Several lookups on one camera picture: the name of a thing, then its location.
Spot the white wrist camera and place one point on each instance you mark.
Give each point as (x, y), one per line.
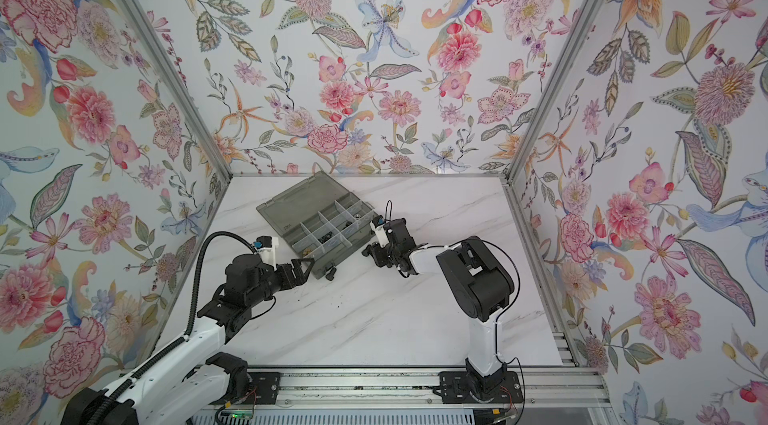
(379, 227)
(266, 247)

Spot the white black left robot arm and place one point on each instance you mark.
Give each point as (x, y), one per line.
(193, 371)

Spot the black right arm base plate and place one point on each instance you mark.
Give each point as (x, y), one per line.
(468, 387)

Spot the black hex bolt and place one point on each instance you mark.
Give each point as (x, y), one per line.
(330, 274)

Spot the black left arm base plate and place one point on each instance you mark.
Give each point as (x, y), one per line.
(263, 388)

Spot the grey plastic organizer box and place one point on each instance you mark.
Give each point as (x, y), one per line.
(318, 205)

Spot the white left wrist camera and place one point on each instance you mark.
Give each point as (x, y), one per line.
(266, 247)

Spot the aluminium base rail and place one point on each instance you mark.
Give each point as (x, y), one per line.
(413, 387)

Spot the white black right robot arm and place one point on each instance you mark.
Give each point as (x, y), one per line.
(481, 286)

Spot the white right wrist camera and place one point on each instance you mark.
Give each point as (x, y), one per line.
(379, 227)

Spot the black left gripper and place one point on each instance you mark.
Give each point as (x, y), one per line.
(289, 282)

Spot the aluminium corner frame post right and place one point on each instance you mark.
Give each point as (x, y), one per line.
(561, 71)

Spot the aluminium corner frame post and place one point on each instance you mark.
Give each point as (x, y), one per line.
(138, 20)
(561, 71)

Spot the aluminium corner frame post left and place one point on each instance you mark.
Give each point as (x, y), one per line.
(138, 20)

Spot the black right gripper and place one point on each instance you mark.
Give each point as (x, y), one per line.
(378, 253)

